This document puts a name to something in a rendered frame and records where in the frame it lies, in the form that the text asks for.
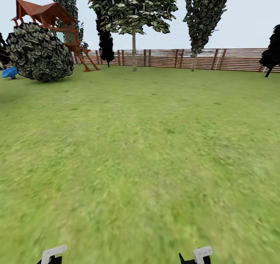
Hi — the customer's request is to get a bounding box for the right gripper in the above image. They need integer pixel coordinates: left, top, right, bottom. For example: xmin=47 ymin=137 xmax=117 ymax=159
xmin=179 ymin=253 xmax=211 ymax=264

